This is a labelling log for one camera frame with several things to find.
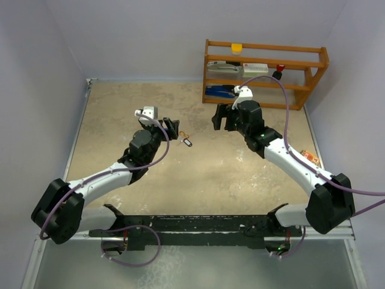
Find orange S carabiner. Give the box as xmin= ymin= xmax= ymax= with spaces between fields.
xmin=179 ymin=131 xmax=189 ymax=138

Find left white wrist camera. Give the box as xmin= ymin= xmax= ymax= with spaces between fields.
xmin=134 ymin=106 xmax=158 ymax=126

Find black tag key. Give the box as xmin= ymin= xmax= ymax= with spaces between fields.
xmin=178 ymin=138 xmax=193 ymax=148

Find black base frame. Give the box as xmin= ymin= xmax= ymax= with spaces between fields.
xmin=89 ymin=205 xmax=303 ymax=251

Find yellow box on shelf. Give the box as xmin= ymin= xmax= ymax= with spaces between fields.
xmin=230 ymin=43 xmax=243 ymax=55

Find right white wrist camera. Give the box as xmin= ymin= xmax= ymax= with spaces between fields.
xmin=232 ymin=85 xmax=253 ymax=110

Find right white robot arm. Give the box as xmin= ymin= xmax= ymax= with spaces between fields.
xmin=212 ymin=101 xmax=356 ymax=235

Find grey stapler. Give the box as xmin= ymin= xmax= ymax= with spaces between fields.
xmin=206 ymin=60 xmax=241 ymax=73

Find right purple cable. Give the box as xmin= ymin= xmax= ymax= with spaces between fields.
xmin=236 ymin=75 xmax=385 ymax=259

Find blue stapler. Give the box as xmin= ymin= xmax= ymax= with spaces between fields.
xmin=205 ymin=85 xmax=235 ymax=99

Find white cardboard box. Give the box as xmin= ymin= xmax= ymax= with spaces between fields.
xmin=242 ymin=63 xmax=269 ymax=78

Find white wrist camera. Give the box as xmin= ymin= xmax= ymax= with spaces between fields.
xmin=134 ymin=106 xmax=158 ymax=126
xmin=232 ymin=85 xmax=253 ymax=110

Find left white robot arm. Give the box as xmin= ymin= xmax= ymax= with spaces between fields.
xmin=31 ymin=117 xmax=180 ymax=244

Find orange card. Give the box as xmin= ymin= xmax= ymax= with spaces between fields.
xmin=300 ymin=150 xmax=320 ymax=166

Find wooden shelf rack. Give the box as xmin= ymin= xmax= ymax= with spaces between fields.
xmin=202 ymin=40 xmax=330 ymax=110

